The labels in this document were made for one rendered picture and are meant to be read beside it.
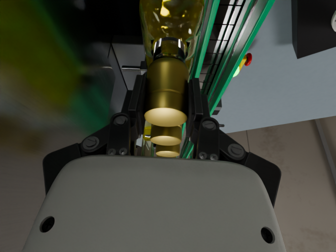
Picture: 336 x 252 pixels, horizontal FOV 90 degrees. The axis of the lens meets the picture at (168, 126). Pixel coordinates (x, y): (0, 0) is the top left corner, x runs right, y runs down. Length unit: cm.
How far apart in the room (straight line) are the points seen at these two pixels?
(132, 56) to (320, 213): 272
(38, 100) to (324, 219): 285
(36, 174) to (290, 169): 283
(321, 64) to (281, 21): 28
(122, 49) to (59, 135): 31
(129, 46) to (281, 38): 46
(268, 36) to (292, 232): 252
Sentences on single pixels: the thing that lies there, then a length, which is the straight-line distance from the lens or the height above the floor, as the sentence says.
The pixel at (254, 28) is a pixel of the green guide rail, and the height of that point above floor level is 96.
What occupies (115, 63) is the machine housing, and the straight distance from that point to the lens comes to 50.
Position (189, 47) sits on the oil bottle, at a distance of 17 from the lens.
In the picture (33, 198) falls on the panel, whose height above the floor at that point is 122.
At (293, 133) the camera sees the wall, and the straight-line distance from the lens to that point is 300.
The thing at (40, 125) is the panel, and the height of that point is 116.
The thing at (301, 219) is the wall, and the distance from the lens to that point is 286.
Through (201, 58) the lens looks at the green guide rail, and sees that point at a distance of 36.
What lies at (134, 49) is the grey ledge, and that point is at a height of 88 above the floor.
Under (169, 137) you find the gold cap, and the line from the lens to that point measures 17.
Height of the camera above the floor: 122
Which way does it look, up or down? 23 degrees down
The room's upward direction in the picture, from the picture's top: 177 degrees counter-clockwise
